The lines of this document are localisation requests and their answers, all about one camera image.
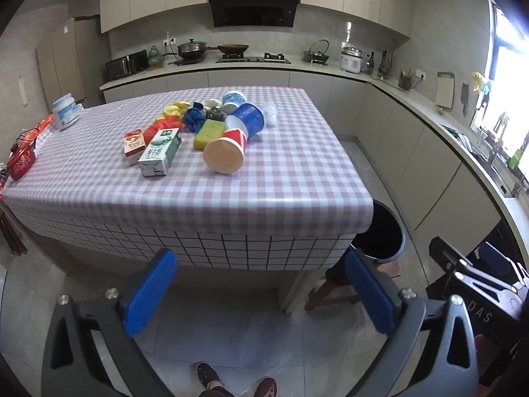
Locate green white carton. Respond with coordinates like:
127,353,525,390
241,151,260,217
138,128,183,178

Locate beige base cabinets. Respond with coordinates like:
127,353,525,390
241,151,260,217
101,68,513,253

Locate beige tall cabinet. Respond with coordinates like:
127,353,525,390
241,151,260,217
37,17,110,108

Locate frying pan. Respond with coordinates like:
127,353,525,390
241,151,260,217
207,43,251,55

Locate blue cloth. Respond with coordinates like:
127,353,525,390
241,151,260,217
184,105,207,133

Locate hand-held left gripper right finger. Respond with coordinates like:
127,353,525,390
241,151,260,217
344,250,480,397

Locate black built-in appliance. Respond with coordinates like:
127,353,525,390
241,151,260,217
475,213,529,269

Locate red paper cup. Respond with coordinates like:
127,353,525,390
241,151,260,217
202,128,249,175

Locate red box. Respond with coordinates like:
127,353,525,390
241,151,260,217
6,141,37,180

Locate pink checked tablecloth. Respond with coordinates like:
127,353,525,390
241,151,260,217
2,88,375,271

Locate wok with lid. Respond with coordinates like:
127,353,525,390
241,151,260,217
178,38,208,59

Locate metal utensil holder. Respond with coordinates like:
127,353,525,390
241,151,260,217
378,49,393,79

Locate red plastic bag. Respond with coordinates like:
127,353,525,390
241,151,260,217
142,116,184,141

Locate gas stove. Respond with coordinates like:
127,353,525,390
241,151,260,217
216,53,292,65

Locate yellow rubber gloves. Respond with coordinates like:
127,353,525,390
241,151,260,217
472,72,492,94

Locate white jar with blue label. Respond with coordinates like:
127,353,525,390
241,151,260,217
52,94,83,132

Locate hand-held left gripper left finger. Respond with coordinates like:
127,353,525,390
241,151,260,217
41,249,178,397

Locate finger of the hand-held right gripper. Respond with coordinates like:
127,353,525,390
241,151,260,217
479,242,529,294
429,237,503,294

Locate blue white patterned paper cup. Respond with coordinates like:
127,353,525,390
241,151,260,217
222,90,249,110

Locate dark red shoe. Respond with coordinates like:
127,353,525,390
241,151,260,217
196,362,224,397
254,376,277,397

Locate black range hood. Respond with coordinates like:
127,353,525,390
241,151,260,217
207,0,300,29

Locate black trash bin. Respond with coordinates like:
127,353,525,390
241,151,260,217
354,199,406,262

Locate black cable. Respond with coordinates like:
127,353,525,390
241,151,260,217
10,131,34,154

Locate dark wooden chair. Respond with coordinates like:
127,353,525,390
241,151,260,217
0,202,27,257

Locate yellow cloth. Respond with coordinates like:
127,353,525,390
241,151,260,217
164,100,193,118

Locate blue paper bowl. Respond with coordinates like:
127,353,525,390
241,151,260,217
225,103,265,139

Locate white table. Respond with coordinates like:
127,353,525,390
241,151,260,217
62,240,360,315

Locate white rice cooker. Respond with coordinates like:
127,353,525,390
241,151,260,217
340,43,364,73

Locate red white carton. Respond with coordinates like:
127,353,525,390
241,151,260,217
124,129,147,167

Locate yellow green sponge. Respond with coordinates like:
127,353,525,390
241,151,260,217
193,120,226,150

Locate white cutting board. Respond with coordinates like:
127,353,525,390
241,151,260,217
435,71,455,107

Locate window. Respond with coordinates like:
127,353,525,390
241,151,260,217
471,0,529,199

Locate clear plastic bag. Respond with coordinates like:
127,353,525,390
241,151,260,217
260,101,279,127

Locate black microwave oven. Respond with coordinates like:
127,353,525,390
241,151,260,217
105,50,148,80

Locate sink faucet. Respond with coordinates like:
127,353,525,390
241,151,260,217
488,132,503,170

